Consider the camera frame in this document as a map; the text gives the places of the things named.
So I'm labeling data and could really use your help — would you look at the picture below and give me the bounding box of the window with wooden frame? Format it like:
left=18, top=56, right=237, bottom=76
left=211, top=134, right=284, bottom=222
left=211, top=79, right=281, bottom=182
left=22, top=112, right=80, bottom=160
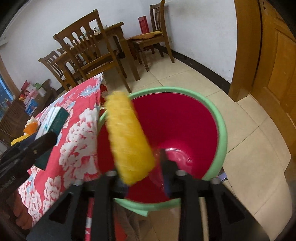
left=0, top=58, right=20, bottom=119

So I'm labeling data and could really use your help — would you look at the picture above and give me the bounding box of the orange mesh bag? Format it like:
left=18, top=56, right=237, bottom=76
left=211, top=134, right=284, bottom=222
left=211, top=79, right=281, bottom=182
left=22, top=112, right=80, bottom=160
left=23, top=116, right=38, bottom=135

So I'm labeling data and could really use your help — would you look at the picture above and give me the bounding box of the near wooden dining chair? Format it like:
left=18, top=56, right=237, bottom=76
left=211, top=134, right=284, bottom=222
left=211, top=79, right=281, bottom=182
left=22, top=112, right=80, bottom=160
left=53, top=9, right=132, bottom=93

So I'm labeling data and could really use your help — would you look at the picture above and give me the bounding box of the right wooden chair by wall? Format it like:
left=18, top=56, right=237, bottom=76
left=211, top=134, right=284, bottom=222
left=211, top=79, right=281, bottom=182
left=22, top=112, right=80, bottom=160
left=127, top=1, right=175, bottom=72

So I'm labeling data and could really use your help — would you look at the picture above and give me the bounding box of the blue white box on bench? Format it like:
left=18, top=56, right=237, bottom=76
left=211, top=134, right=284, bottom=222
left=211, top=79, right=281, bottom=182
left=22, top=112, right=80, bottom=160
left=25, top=99, right=38, bottom=116

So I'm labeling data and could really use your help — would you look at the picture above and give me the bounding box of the wooden bench sofa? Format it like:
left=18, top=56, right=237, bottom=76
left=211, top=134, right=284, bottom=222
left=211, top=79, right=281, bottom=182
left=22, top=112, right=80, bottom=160
left=0, top=79, right=58, bottom=146

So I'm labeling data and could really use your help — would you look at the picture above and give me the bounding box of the red floral tablecloth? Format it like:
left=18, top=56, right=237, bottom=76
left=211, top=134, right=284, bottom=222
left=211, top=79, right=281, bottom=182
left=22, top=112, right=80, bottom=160
left=18, top=74, right=114, bottom=226

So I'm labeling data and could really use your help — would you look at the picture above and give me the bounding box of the person's left hand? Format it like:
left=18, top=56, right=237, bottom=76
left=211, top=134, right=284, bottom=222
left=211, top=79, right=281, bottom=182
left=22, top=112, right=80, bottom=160
left=13, top=191, right=32, bottom=230

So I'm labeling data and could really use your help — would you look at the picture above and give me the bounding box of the white green carton box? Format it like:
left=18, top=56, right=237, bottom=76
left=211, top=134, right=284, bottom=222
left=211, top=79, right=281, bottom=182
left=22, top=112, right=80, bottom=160
left=35, top=106, right=69, bottom=170

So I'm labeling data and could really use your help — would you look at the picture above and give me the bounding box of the red bucket green rim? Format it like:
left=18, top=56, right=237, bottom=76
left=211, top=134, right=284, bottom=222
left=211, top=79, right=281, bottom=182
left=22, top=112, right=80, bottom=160
left=97, top=87, right=228, bottom=216

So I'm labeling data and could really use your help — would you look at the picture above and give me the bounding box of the left wooden dining chair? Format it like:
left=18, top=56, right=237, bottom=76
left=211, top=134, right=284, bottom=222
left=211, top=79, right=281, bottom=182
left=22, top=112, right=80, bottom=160
left=38, top=48, right=83, bottom=91

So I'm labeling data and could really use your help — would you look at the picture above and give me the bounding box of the pile of gift boxes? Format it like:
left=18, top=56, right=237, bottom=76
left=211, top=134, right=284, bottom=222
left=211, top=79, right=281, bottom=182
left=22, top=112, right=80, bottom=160
left=18, top=81, right=46, bottom=105

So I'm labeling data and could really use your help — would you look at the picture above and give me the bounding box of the wooden dining table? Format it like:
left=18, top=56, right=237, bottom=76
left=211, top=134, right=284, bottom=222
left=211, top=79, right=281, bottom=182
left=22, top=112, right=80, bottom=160
left=58, top=22, right=142, bottom=82

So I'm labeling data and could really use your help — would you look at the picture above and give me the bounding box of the wooden dining chair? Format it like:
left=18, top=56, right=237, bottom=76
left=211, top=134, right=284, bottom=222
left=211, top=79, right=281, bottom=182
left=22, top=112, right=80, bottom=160
left=38, top=48, right=83, bottom=91
left=53, top=9, right=132, bottom=93

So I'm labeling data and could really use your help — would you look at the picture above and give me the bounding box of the wooden door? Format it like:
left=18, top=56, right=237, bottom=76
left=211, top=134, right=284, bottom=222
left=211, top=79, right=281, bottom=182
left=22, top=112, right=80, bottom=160
left=251, top=1, right=296, bottom=156

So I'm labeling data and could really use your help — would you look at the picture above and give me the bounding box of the red gift box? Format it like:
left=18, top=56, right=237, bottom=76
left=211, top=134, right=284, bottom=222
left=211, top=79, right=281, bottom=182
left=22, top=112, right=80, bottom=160
left=138, top=16, right=149, bottom=34

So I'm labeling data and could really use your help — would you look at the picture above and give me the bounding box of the wooden door frame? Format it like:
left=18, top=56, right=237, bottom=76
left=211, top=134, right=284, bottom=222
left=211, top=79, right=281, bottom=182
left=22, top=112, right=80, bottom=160
left=228, top=0, right=261, bottom=102

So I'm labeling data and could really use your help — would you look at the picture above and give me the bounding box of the yellow seat cushion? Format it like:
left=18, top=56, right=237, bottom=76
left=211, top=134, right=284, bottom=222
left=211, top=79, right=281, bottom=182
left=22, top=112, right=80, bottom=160
left=130, top=31, right=163, bottom=40

